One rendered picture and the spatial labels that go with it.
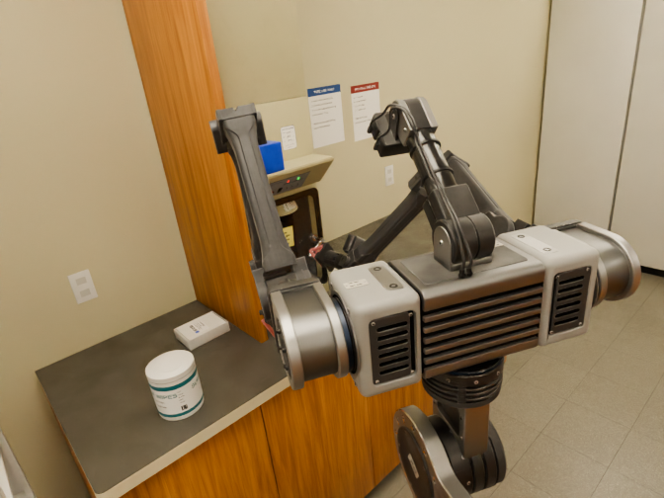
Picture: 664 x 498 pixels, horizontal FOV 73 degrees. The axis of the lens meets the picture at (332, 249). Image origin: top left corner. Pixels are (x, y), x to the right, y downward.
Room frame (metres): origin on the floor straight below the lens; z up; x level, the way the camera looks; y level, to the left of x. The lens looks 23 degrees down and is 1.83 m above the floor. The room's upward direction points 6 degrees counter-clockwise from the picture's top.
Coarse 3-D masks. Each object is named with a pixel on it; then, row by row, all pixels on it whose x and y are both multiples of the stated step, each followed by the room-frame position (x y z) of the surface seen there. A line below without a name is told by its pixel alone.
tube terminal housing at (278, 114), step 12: (264, 108) 1.52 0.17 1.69; (276, 108) 1.55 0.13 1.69; (288, 108) 1.59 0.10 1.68; (300, 108) 1.62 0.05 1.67; (264, 120) 1.52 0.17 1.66; (276, 120) 1.55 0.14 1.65; (288, 120) 1.58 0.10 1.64; (300, 120) 1.62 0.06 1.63; (276, 132) 1.54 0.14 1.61; (300, 132) 1.61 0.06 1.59; (300, 144) 1.61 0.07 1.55; (288, 156) 1.57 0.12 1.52; (300, 156) 1.60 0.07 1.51; (288, 192) 1.55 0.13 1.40; (324, 288) 1.63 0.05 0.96
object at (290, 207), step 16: (304, 192) 1.59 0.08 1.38; (288, 208) 1.53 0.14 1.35; (304, 208) 1.58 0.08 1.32; (288, 224) 1.53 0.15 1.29; (304, 224) 1.57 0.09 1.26; (320, 224) 1.62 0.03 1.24; (304, 240) 1.57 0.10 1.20; (304, 256) 1.56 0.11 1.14; (288, 272) 1.51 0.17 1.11; (320, 272) 1.60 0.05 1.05
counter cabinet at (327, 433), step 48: (336, 384) 1.28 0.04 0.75; (240, 432) 1.03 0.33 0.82; (288, 432) 1.14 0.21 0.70; (336, 432) 1.27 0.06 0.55; (384, 432) 1.43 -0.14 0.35; (144, 480) 0.85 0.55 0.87; (192, 480) 0.92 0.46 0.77; (240, 480) 1.01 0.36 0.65; (288, 480) 1.11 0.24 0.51; (336, 480) 1.25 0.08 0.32
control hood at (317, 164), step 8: (296, 160) 1.55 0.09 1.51; (304, 160) 1.53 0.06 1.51; (312, 160) 1.52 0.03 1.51; (320, 160) 1.51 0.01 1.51; (328, 160) 1.54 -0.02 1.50; (288, 168) 1.44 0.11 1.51; (296, 168) 1.44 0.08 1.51; (304, 168) 1.47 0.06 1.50; (312, 168) 1.50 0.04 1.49; (320, 168) 1.54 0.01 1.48; (272, 176) 1.38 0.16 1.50; (280, 176) 1.41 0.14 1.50; (288, 176) 1.44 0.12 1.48; (312, 176) 1.55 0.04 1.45; (320, 176) 1.59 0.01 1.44; (304, 184) 1.56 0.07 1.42
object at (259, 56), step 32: (224, 0) 1.47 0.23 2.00; (256, 0) 1.54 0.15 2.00; (288, 0) 1.62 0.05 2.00; (224, 32) 1.46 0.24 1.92; (256, 32) 1.53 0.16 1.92; (288, 32) 1.61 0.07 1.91; (224, 64) 1.45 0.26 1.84; (256, 64) 1.52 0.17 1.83; (288, 64) 1.60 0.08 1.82; (224, 96) 1.44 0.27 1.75; (256, 96) 1.51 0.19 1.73; (288, 96) 1.59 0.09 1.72
